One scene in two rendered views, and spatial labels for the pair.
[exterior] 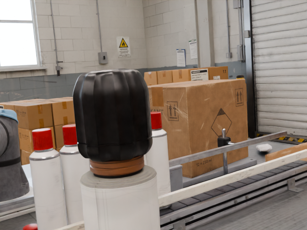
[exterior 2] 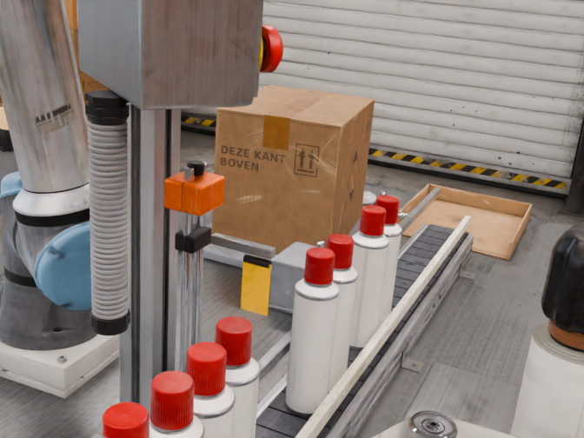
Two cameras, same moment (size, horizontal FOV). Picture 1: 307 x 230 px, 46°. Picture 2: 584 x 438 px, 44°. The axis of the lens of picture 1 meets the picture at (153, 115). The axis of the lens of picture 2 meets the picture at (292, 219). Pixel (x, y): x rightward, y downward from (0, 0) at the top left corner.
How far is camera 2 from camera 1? 0.66 m
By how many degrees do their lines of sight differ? 33
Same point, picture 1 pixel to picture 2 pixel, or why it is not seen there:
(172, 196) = (400, 314)
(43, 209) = (318, 367)
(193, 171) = not seen: hidden behind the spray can
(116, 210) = not seen: outside the picture
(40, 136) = (329, 264)
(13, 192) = not seen: hidden behind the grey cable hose
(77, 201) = (342, 346)
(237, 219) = (446, 330)
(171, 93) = (308, 131)
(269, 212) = (471, 315)
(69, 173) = (341, 308)
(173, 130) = (303, 190)
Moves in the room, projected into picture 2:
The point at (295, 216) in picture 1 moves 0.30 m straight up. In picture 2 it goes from (503, 319) to (537, 152)
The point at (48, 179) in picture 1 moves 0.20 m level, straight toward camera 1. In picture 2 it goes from (332, 324) to (487, 401)
